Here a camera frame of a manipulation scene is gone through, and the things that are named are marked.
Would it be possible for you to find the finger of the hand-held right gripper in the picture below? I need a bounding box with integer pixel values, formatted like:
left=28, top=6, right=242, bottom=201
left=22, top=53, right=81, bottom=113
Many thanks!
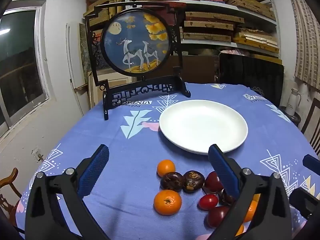
left=302, top=154, right=320, bottom=176
left=289, top=187, right=320, bottom=221

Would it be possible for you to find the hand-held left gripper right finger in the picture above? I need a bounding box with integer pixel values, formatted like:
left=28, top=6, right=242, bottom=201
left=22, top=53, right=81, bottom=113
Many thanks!
left=207, top=144, right=293, bottom=240

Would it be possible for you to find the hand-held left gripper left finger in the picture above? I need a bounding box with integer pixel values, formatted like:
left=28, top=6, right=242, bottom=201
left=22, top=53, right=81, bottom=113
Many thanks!
left=25, top=144, right=110, bottom=240

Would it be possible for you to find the dark red plum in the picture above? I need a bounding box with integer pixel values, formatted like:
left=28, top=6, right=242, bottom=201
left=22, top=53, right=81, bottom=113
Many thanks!
left=204, top=171, right=224, bottom=193
left=198, top=194, right=219, bottom=210
left=206, top=206, right=230, bottom=228

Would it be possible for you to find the dark brown round fruit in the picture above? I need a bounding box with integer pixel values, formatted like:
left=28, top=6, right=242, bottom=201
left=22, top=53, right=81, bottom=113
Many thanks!
left=182, top=170, right=205, bottom=194
left=218, top=190, right=235, bottom=207
left=160, top=172, right=185, bottom=192

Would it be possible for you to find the white round plate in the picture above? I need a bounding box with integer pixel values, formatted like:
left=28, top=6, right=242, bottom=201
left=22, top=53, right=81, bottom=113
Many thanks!
left=159, top=100, right=248, bottom=155

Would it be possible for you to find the orange mandarin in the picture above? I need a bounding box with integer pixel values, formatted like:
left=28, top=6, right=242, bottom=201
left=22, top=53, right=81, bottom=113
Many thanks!
left=242, top=200, right=258, bottom=223
left=157, top=159, right=176, bottom=177
left=153, top=189, right=182, bottom=216

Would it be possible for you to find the dark wooden chair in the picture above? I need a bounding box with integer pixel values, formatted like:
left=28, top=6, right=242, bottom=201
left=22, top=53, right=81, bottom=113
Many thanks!
left=301, top=97, right=320, bottom=155

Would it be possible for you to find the dark round stool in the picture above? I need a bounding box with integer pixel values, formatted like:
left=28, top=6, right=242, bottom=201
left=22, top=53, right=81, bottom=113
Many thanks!
left=279, top=106, right=303, bottom=127

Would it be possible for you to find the white thermos jug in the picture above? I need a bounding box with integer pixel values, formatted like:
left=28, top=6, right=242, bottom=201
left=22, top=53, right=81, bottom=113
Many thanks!
left=285, top=88, right=301, bottom=117

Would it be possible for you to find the brown carved wooden chair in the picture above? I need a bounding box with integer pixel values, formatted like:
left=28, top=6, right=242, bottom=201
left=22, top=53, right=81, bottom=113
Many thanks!
left=0, top=167, right=25, bottom=228

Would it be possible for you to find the black office chair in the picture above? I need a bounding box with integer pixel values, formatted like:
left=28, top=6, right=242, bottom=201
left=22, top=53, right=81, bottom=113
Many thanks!
left=218, top=52, right=285, bottom=105

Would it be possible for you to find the dark framed picture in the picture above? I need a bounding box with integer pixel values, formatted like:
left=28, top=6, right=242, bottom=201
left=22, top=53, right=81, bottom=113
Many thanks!
left=79, top=23, right=110, bottom=71

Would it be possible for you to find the round deer screen on stand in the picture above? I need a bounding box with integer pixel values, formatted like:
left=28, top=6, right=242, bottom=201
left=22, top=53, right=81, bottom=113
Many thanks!
left=84, top=0, right=192, bottom=120

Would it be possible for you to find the checked beige curtain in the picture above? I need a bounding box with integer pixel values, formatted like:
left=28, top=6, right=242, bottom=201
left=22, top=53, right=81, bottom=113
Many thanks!
left=285, top=0, right=320, bottom=90

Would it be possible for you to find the shelf of wooden boxes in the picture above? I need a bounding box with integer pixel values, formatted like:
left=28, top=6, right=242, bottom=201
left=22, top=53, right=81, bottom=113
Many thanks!
left=84, top=0, right=283, bottom=60

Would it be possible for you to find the dark red box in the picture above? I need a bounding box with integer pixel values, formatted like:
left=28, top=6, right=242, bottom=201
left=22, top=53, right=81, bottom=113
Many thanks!
left=160, top=1, right=187, bottom=27

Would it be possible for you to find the white metal shelf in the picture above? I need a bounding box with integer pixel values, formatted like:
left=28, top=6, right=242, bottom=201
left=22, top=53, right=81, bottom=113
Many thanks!
left=124, top=0, right=282, bottom=60

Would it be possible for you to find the black wire mesh item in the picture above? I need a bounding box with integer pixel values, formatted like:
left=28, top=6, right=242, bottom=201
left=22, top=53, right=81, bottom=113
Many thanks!
left=251, top=87, right=266, bottom=98

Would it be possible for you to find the light wooden frame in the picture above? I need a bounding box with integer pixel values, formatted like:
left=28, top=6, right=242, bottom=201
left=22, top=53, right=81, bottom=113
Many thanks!
left=87, top=69, right=135, bottom=107

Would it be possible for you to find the white wall conduit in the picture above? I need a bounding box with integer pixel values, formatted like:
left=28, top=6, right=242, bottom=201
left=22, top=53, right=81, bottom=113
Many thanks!
left=66, top=23, right=85, bottom=117

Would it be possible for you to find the window with white frame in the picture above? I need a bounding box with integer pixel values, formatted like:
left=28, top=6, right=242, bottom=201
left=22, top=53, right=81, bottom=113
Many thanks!
left=0, top=0, right=57, bottom=137

